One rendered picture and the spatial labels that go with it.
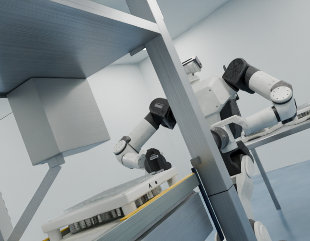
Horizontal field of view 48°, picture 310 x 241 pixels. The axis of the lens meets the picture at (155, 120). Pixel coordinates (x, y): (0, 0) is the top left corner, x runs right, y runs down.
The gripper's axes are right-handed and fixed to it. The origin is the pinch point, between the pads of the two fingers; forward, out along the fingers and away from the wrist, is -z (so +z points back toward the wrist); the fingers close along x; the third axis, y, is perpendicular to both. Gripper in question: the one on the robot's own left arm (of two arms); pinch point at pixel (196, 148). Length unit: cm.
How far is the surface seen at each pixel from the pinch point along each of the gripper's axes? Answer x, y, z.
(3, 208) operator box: -7, 81, -26
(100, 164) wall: -23, 347, 290
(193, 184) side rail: 6.9, -11.9, -29.0
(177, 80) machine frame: -19.3, -15.9, -22.7
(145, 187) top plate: 2.0, -12.3, -46.8
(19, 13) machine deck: -33, -19, -67
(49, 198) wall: -4, 353, 185
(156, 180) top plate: 1.8, -11.5, -41.4
